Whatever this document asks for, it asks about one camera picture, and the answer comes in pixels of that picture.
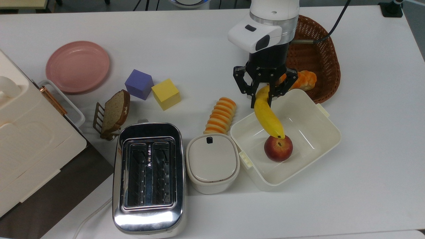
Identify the large white open container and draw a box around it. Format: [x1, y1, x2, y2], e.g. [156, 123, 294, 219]
[230, 89, 342, 192]

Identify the yellow cube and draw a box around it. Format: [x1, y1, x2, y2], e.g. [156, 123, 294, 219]
[151, 79, 181, 111]

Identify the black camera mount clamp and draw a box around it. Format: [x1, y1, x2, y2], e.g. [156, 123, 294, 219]
[378, 0, 404, 18]

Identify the brown wicker basket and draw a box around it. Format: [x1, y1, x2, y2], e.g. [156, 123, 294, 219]
[285, 15, 341, 104]

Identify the short orange bread roll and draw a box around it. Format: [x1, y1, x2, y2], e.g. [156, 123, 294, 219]
[279, 70, 317, 91]

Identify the purple cube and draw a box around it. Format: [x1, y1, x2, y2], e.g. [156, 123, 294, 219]
[125, 69, 154, 101]

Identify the white and blue round base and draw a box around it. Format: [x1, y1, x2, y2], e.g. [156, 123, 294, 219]
[169, 0, 211, 9]

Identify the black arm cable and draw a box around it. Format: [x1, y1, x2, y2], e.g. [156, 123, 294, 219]
[292, 0, 352, 44]

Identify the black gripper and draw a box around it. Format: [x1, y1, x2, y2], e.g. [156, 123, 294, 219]
[233, 42, 298, 109]

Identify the large white appliance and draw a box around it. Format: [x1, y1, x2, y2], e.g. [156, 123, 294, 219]
[0, 50, 87, 218]

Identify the brown bread slice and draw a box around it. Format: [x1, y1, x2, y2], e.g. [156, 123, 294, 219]
[101, 89, 130, 136]

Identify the red apple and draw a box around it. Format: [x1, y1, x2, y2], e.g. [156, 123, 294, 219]
[264, 134, 294, 162]

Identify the brown toast rack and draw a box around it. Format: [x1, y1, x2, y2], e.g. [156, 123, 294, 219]
[93, 102, 120, 141]

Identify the pink plate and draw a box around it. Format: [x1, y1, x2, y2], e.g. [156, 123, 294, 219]
[45, 41, 110, 94]

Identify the small white lidded container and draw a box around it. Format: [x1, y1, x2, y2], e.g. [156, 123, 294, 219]
[185, 133, 240, 195]

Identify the long ridged orange bread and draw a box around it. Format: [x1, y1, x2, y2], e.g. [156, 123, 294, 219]
[203, 97, 237, 135]

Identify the yellow banana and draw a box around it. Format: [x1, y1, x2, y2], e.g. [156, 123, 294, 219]
[254, 85, 286, 139]

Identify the beige side table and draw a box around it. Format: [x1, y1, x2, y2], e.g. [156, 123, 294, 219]
[0, 0, 49, 10]

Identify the white toaster cable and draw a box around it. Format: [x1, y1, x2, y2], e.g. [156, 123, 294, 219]
[72, 198, 113, 239]

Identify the chrome two-slot toaster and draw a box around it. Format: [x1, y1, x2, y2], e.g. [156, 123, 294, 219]
[112, 119, 186, 235]

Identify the white tray with rim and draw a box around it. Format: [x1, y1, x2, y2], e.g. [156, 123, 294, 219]
[38, 80, 86, 130]

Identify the copper handle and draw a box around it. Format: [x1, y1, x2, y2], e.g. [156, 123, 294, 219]
[40, 86, 68, 116]

